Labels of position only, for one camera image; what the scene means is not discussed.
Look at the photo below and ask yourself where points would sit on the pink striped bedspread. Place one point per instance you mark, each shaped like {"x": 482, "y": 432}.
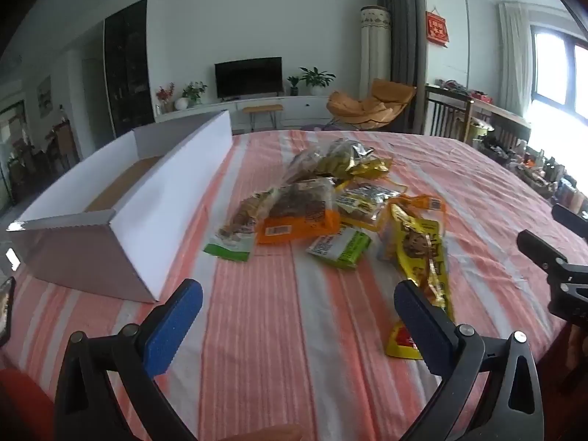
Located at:
{"x": 275, "y": 330}

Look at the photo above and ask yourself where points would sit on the long yellow cartoon snack packet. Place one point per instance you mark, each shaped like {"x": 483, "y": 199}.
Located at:
{"x": 418, "y": 248}

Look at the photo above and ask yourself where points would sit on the black television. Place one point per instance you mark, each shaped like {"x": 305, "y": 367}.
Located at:
{"x": 248, "y": 77}

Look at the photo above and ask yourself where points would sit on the gold yellow snack packet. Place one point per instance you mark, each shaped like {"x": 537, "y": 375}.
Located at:
{"x": 372, "y": 167}

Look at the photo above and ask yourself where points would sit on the large potted plant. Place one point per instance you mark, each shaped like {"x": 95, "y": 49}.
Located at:
{"x": 316, "y": 78}

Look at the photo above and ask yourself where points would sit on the clear plastic snack bag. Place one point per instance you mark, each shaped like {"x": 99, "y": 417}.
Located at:
{"x": 305, "y": 163}

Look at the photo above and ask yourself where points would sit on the small potted plant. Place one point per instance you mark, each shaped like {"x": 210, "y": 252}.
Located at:
{"x": 294, "y": 83}

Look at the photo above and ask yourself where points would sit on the grey curtain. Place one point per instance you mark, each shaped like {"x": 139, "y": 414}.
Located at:
{"x": 404, "y": 46}

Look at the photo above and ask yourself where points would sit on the green white snack packet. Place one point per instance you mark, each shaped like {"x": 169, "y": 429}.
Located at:
{"x": 337, "y": 244}

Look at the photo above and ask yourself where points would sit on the yellow clear snack packet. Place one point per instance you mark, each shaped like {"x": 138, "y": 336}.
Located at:
{"x": 367, "y": 202}

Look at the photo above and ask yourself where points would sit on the white round vase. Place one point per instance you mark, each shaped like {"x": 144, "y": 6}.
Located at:
{"x": 182, "y": 103}

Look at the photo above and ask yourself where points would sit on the olive ball snack packet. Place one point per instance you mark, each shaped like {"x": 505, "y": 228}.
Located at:
{"x": 342, "y": 158}

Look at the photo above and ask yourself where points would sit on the window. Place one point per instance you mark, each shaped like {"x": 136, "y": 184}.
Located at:
{"x": 556, "y": 69}

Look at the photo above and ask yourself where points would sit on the covered standing air conditioner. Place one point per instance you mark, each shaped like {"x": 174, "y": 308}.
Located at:
{"x": 375, "y": 50}

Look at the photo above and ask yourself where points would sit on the orange edged snack packet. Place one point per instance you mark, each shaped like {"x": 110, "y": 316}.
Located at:
{"x": 425, "y": 204}

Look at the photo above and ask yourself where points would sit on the framed wall picture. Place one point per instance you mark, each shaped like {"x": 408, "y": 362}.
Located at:
{"x": 44, "y": 96}

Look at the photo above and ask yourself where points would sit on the white television cabinet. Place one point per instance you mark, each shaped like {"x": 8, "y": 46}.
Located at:
{"x": 298, "y": 110}

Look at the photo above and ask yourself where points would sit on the leafy potted plant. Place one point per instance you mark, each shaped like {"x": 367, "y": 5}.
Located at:
{"x": 194, "y": 91}

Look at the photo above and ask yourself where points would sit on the white cardboard box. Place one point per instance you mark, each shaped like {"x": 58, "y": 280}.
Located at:
{"x": 174, "y": 211}

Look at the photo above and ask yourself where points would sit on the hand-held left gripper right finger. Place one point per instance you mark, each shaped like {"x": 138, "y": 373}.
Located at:
{"x": 420, "y": 326}

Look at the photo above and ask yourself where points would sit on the red clothing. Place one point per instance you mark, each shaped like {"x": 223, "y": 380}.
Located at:
{"x": 23, "y": 409}

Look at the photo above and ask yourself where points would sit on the red flower bouquet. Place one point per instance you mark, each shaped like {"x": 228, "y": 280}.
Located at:
{"x": 165, "y": 94}

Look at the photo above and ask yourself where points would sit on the yellow red snack packet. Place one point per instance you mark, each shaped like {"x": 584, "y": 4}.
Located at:
{"x": 398, "y": 342}

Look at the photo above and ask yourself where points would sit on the wooden stool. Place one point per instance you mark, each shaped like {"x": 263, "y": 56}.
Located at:
{"x": 262, "y": 109}

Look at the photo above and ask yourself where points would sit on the orange lounge chair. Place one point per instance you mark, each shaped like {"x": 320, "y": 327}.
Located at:
{"x": 363, "y": 105}

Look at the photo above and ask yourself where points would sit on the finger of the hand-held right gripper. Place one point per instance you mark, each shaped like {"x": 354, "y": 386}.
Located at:
{"x": 572, "y": 219}
{"x": 537, "y": 249}

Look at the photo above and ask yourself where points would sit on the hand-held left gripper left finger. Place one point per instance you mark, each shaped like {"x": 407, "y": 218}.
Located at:
{"x": 174, "y": 326}

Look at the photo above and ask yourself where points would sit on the green edged clear snack packet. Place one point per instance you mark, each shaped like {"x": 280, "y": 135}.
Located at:
{"x": 232, "y": 234}

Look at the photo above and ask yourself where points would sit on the red wall hanging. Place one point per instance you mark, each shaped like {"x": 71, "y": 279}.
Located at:
{"x": 436, "y": 27}

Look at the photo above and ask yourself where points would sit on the cluttered wooden sideboard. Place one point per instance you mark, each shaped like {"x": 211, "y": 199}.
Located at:
{"x": 528, "y": 156}

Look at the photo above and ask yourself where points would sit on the wooden chair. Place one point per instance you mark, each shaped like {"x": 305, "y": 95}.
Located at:
{"x": 448, "y": 115}

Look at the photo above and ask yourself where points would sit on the dark display cabinet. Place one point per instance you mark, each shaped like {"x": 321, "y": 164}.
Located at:
{"x": 128, "y": 73}

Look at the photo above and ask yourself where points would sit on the white curtain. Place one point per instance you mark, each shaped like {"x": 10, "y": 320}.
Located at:
{"x": 514, "y": 59}

